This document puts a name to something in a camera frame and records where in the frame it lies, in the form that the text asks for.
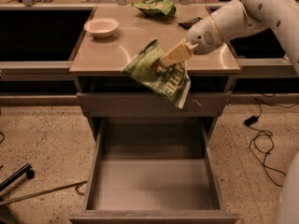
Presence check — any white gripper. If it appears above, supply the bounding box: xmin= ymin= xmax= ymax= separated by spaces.
xmin=159 ymin=17 xmax=223 ymax=67

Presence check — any green jalapeno chip bag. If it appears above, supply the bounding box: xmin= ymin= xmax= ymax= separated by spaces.
xmin=122 ymin=39 xmax=191 ymax=108

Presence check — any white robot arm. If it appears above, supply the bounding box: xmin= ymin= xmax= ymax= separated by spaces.
xmin=162 ymin=0 xmax=299 ymax=224

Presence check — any green chip bag on counter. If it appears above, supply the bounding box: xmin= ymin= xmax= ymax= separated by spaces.
xmin=134 ymin=0 xmax=176 ymax=17

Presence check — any grey drawer cabinet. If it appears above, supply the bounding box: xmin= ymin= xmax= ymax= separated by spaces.
xmin=70 ymin=5 xmax=240 ymax=134

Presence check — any closed top drawer front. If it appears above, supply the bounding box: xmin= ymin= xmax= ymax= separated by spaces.
xmin=77 ymin=92 xmax=229 ymax=118

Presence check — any open middle drawer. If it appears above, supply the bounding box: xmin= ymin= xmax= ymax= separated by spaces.
xmin=69 ymin=119 xmax=239 ymax=224

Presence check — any dark snack bar wrapper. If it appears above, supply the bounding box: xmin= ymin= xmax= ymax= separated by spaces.
xmin=178 ymin=17 xmax=202 ymax=30

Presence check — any white bowl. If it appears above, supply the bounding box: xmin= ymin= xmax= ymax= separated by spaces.
xmin=84 ymin=18 xmax=120 ymax=38

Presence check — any thin metal rod on floor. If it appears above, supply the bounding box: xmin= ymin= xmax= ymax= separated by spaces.
xmin=0 ymin=180 xmax=88 ymax=206

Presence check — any black chair leg with caster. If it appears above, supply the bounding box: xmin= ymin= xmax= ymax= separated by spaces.
xmin=0 ymin=163 xmax=35 ymax=191

